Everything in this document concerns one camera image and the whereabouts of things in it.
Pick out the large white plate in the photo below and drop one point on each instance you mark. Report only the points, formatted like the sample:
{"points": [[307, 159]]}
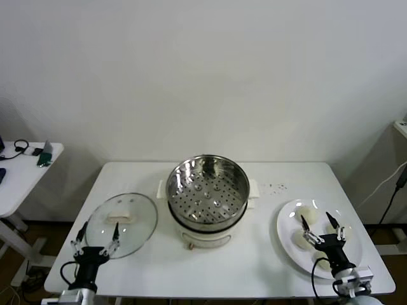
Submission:
{"points": [[286, 228]]}

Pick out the white cabinet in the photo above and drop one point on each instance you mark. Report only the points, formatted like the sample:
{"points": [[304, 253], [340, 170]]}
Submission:
{"points": [[401, 128]]}

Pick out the green tool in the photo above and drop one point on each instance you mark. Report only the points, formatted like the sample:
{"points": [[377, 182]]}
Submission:
{"points": [[44, 159]]}

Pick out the white power strip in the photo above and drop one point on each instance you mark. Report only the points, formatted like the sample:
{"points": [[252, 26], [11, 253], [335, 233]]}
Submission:
{"points": [[20, 279]]}

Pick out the perforated steel steamer basket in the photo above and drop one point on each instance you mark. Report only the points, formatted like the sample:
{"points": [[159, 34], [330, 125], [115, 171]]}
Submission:
{"points": [[222, 203]]}

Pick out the grey table foot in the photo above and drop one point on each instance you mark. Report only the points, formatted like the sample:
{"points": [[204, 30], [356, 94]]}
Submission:
{"points": [[391, 249]]}

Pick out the small white item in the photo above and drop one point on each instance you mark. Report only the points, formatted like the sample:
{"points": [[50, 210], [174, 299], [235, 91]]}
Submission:
{"points": [[29, 152]]}

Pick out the small black box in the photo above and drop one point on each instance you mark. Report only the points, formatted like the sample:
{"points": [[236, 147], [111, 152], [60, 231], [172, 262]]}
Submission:
{"points": [[37, 151]]}

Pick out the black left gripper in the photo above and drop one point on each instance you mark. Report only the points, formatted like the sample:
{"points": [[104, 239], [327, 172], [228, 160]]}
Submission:
{"points": [[87, 257]]}

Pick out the white electric cooker base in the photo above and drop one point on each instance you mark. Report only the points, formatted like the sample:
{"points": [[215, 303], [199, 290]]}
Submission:
{"points": [[206, 239]]}

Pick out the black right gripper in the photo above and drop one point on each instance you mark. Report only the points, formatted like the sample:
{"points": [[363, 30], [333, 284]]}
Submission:
{"points": [[334, 246]]}

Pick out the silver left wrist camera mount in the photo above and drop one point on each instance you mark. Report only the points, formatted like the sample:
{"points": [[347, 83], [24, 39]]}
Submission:
{"points": [[71, 297]]}

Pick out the grey wedge stand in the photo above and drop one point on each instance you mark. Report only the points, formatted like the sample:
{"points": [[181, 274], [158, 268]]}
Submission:
{"points": [[48, 146]]}

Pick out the white side table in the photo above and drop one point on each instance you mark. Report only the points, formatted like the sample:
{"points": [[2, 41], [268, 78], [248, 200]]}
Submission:
{"points": [[25, 184]]}

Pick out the round glass pot lid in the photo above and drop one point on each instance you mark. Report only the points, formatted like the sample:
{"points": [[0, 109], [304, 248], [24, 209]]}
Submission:
{"points": [[136, 222]]}

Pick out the white steamed baozi bun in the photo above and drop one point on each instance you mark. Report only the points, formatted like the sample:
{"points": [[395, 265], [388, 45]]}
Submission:
{"points": [[350, 234], [313, 213], [321, 263], [298, 239]]}

